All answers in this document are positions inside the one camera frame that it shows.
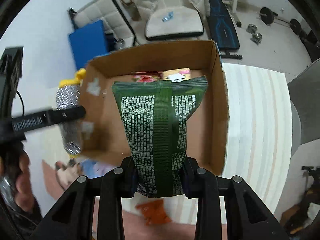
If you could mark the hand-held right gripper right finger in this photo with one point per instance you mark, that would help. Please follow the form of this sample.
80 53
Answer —
190 177

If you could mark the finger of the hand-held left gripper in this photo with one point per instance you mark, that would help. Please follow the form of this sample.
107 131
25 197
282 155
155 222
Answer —
47 118

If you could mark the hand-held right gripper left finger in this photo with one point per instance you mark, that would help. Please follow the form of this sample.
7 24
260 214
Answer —
128 177

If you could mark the silver packet with yellow ends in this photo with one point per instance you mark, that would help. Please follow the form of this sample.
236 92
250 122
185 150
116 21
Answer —
67 95

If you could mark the green printed packet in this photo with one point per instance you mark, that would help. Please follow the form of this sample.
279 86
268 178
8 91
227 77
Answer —
155 130

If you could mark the cardboard box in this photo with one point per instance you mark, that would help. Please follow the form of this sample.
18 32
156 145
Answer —
110 120

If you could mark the person's left hand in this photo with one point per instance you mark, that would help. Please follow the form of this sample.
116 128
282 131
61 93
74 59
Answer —
25 195

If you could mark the orange packet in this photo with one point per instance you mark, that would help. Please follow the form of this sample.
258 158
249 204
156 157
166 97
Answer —
153 213

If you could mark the black stand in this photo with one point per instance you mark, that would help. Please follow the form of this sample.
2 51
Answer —
8 80

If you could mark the pastel packets on table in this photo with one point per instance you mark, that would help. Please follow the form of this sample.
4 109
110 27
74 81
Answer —
72 177

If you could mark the blue mat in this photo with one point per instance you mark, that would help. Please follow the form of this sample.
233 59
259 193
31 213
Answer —
87 42

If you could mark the red packet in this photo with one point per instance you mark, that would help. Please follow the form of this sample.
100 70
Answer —
146 77

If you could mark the grey chair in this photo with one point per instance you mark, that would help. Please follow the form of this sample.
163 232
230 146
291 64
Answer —
306 100

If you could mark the beige seat cushion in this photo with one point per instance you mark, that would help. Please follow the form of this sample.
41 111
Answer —
175 26

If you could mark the blue weight bench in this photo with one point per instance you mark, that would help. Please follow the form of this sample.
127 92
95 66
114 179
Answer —
223 27

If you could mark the small blue wrappers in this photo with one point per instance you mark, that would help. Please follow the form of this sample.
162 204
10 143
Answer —
167 17

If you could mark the chrome dumbbells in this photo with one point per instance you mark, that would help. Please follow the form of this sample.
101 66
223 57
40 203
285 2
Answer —
255 33

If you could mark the black barbell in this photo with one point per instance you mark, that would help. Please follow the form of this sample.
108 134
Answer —
278 18

